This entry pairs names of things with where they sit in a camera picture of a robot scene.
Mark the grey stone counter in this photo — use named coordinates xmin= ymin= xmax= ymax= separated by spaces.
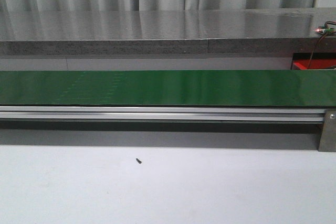
xmin=1 ymin=8 xmax=335 ymax=56

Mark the red and black wire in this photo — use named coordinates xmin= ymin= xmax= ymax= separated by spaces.
xmin=307 ymin=21 xmax=336 ymax=70

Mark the aluminium conveyor frame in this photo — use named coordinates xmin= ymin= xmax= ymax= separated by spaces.
xmin=1 ymin=106 xmax=326 ymax=123

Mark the green conveyor belt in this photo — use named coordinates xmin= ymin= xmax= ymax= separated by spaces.
xmin=1 ymin=70 xmax=335 ymax=108

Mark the metal conveyor support bracket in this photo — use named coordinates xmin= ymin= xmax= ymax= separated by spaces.
xmin=318 ymin=110 xmax=336 ymax=152

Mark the red plastic tray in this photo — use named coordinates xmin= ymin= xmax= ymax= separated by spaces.
xmin=292 ymin=59 xmax=335 ymax=70

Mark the small green circuit board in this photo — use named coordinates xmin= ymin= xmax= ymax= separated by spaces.
xmin=314 ymin=26 xmax=335 ymax=35

